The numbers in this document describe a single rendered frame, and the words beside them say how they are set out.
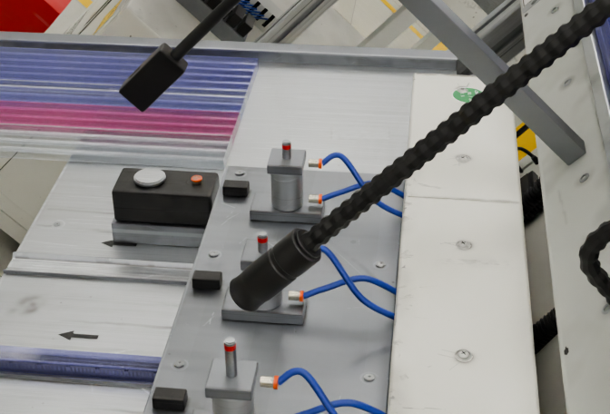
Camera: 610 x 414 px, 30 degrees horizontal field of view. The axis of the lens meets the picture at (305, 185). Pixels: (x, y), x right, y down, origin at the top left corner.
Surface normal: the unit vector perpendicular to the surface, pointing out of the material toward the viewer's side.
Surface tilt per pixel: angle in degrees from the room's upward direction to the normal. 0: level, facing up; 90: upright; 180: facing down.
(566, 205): 90
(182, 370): 44
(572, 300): 90
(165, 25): 0
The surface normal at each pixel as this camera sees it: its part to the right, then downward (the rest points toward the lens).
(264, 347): 0.00, -0.85
